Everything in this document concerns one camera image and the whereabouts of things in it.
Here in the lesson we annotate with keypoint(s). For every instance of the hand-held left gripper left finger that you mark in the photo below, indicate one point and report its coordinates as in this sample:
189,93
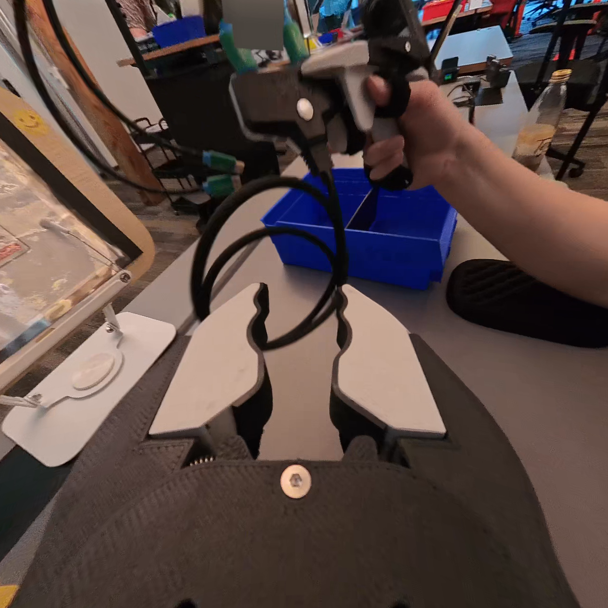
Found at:
213,365

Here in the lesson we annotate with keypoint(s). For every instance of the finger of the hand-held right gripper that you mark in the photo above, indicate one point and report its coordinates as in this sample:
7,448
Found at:
342,57
341,137

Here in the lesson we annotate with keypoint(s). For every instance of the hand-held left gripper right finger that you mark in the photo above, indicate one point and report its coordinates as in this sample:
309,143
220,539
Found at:
384,370

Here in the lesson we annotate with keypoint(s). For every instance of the black push-button HDMI switch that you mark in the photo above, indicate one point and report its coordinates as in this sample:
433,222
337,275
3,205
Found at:
270,104

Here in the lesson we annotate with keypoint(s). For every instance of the blue divided plastic bin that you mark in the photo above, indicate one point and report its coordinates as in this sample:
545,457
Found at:
380,256

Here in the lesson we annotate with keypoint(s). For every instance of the person's right hand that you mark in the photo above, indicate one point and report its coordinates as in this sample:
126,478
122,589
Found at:
427,128

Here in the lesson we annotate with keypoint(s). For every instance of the small black timer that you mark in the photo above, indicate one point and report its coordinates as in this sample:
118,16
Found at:
449,71

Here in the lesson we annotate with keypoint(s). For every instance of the dark bin divider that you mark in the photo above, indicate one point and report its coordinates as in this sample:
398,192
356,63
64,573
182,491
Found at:
363,211

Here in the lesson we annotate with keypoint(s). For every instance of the black ribbed wrist rest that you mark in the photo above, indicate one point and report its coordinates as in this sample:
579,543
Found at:
513,304

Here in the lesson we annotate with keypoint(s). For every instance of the white stand base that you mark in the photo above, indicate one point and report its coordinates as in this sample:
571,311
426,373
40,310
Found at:
71,422

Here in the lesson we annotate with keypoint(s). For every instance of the black desk with wooden top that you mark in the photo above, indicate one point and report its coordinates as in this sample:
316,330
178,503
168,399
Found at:
190,104

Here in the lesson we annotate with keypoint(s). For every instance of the clear bottle with gold cap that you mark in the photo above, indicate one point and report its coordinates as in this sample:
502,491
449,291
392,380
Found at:
541,133

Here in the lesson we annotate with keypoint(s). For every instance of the yellow smiley sticker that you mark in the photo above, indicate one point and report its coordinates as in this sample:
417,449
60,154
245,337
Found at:
31,121

